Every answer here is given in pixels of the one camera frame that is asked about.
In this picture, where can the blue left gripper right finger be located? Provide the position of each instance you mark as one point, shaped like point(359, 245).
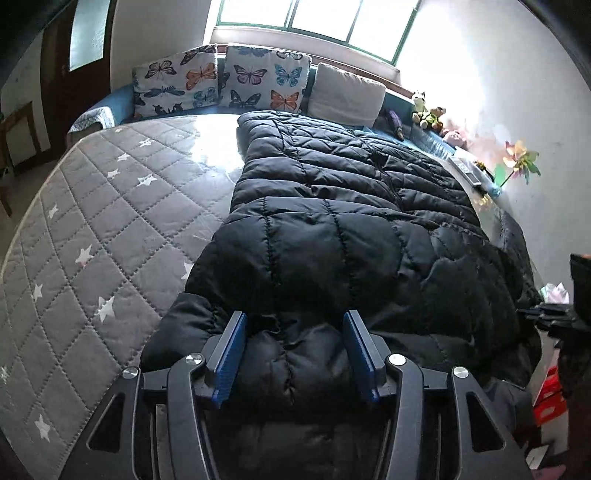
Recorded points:
point(364, 357)

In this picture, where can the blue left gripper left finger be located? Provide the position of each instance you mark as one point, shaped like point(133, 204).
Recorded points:
point(223, 362)

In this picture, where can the black puffer jacket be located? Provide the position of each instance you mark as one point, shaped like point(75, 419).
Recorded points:
point(322, 221)

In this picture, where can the red plastic item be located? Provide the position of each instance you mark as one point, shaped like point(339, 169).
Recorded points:
point(550, 403)

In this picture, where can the grey star quilted mattress cover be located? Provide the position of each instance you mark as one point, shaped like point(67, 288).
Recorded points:
point(102, 251)

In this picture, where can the colourful pinwheel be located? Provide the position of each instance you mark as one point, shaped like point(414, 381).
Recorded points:
point(517, 161)

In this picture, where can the pink plush toy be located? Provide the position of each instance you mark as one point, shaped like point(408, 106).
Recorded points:
point(456, 138)

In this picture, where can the purple plush toy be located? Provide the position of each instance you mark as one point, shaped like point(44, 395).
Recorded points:
point(395, 124)

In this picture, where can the green brown plush toy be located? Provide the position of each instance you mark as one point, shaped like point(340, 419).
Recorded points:
point(431, 121)

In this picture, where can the white plush toy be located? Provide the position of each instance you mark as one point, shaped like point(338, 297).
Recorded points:
point(420, 110)

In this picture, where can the plain grey pillow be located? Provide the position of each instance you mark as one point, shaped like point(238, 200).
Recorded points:
point(346, 98)

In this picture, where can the blue bed sheet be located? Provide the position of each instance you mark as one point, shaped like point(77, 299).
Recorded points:
point(109, 112)

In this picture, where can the left butterfly print pillow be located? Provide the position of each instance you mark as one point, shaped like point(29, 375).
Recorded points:
point(176, 83)

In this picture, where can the butterfly print pillow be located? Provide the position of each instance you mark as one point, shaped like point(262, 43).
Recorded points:
point(264, 78)
point(176, 83)

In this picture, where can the right butterfly print pillow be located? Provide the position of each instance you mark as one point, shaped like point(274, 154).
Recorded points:
point(264, 78)

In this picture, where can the wooden chair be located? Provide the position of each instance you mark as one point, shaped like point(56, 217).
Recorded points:
point(20, 148)

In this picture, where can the dark wooden door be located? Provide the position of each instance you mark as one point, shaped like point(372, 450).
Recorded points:
point(74, 65)

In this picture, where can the green framed window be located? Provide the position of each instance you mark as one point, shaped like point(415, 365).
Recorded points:
point(377, 28)

